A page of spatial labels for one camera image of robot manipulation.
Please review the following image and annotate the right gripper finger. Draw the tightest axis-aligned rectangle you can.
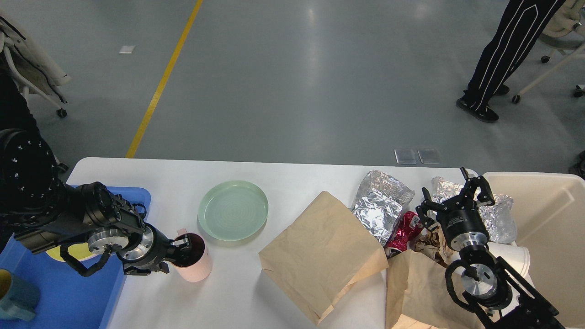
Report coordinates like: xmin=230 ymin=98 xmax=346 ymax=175
xmin=415 ymin=187 xmax=447 ymax=230
xmin=460 ymin=167 xmax=496 ymax=208

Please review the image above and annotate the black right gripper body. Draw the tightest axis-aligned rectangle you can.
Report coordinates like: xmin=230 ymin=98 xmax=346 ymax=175
xmin=436 ymin=208 xmax=489 ymax=252

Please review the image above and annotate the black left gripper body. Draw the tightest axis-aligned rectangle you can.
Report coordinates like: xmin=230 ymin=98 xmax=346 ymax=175
xmin=117 ymin=223 xmax=175 ymax=276

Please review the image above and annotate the pink ribbed mug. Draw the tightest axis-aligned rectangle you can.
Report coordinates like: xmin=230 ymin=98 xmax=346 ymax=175
xmin=173 ymin=228 xmax=213 ymax=282

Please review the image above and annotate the light green plate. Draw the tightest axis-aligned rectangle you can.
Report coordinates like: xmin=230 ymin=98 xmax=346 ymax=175
xmin=197 ymin=180 xmax=269 ymax=242

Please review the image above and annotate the dark teal mug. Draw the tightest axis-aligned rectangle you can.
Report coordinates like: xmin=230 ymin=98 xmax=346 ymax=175
xmin=0 ymin=269 xmax=41 ymax=321

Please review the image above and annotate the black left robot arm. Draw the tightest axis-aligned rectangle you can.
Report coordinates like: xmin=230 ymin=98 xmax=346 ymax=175
xmin=0 ymin=128 xmax=196 ymax=277

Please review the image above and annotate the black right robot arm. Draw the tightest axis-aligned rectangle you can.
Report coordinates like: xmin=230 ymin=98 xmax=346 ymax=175
xmin=416 ymin=167 xmax=564 ymax=329

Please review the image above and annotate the crumpled foil right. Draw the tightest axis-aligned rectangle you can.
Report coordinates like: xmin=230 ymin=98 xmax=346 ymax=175
xmin=431 ymin=176 xmax=517 ymax=244

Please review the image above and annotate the crumpled foil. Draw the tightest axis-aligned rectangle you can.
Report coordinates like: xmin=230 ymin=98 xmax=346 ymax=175
xmin=431 ymin=176 xmax=517 ymax=244
xmin=351 ymin=170 xmax=415 ymax=247

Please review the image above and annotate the crushed red can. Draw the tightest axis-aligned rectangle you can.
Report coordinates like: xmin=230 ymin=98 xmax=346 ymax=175
xmin=384 ymin=211 xmax=424 ymax=259

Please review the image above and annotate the crumpled brown paper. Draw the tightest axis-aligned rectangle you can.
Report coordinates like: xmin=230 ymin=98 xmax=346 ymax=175
xmin=411 ymin=227 xmax=456 ymax=268

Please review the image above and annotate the crumpled foil left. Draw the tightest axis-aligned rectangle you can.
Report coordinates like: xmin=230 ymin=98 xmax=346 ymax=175
xmin=351 ymin=170 xmax=415 ymax=247

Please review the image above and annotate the floor plate right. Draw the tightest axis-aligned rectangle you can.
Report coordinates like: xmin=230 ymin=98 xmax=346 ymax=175
xmin=417 ymin=149 xmax=441 ymax=165

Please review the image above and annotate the floor plate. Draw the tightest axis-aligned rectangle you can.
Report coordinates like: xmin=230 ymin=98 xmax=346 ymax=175
xmin=417 ymin=149 xmax=441 ymax=165
xmin=394 ymin=149 xmax=418 ymax=165

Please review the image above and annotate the floor plate left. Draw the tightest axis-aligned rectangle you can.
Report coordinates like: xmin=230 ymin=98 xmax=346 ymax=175
xmin=394 ymin=149 xmax=418 ymax=165

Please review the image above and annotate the yellow plate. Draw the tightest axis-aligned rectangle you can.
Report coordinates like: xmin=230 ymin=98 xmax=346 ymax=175
xmin=46 ymin=242 xmax=97 ymax=263

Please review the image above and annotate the beige plastic bin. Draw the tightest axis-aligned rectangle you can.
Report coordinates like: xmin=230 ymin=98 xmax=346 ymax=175
xmin=484 ymin=171 xmax=585 ymax=329

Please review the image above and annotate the white paper cup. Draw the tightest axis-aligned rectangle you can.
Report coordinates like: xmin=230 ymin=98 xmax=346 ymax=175
xmin=470 ymin=242 xmax=531 ymax=278

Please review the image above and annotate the brown paper bag lower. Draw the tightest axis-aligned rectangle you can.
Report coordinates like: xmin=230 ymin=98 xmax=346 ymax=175
xmin=385 ymin=250 xmax=483 ymax=329

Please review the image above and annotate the blue plastic tray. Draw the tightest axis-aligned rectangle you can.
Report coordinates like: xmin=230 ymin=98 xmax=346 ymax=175
xmin=0 ymin=185 xmax=152 ymax=329

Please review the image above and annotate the person leg far right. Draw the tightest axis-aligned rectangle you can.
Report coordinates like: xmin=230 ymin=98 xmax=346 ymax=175
xmin=568 ymin=151 xmax=585 ymax=180

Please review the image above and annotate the large brown paper bag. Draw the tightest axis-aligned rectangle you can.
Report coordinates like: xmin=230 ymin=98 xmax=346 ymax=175
xmin=259 ymin=191 xmax=388 ymax=325

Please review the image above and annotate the person in black left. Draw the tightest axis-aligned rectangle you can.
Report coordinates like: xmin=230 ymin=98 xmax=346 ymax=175
xmin=0 ymin=71 xmax=41 ymax=137

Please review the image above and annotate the person in striped trousers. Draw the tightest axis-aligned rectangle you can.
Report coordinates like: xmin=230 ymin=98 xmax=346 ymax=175
xmin=456 ymin=0 xmax=565 ymax=123

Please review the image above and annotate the chair with beige jacket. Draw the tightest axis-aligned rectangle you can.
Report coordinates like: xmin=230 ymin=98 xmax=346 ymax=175
xmin=0 ymin=11 xmax=72 ymax=118

